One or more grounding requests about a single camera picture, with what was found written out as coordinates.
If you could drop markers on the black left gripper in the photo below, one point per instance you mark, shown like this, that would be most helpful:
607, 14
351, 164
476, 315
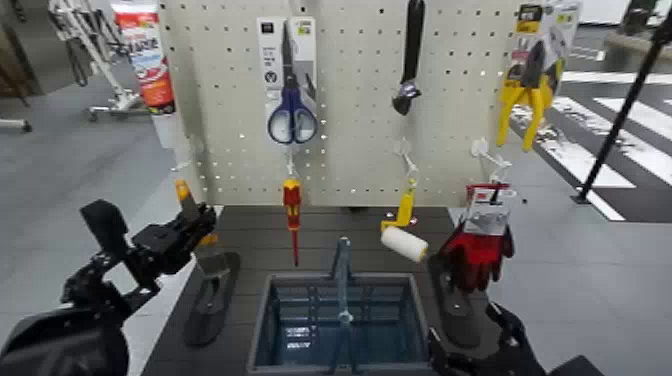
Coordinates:
157, 246

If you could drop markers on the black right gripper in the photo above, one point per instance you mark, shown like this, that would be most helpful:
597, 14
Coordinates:
488, 362

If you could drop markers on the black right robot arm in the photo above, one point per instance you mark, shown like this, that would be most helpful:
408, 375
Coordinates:
577, 367

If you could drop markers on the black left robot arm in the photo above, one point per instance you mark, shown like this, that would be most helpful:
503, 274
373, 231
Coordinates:
63, 341

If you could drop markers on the black pegboard base foot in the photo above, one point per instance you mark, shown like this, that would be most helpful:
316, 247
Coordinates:
212, 310
456, 315

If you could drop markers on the clear plastic peg hook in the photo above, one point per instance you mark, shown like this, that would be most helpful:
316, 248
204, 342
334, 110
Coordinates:
405, 155
188, 152
290, 157
488, 155

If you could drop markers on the red black work gloves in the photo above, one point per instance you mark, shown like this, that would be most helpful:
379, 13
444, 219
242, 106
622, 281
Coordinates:
475, 257

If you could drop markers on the red yellow screwdriver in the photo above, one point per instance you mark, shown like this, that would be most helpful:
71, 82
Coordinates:
292, 202

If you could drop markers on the blue scissors on card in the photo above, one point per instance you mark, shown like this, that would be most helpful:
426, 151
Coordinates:
292, 105

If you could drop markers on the red white sealant cartridge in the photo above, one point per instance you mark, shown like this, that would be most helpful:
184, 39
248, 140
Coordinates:
149, 63

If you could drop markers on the beige perforated pegboard panel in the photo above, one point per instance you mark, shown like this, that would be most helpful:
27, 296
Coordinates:
357, 105

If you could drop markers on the black tripod pole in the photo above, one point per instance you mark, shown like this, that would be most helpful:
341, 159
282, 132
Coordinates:
619, 115

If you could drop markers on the yellow pliers in packaging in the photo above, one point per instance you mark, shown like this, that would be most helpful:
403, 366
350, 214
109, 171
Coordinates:
535, 68

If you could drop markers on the black adjustable wrench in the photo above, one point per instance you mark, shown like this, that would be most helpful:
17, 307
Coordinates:
412, 42

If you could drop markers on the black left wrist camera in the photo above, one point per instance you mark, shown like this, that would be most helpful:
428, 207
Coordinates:
105, 228

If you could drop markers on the white metal trolley frame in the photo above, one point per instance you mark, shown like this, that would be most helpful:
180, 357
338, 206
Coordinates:
89, 47

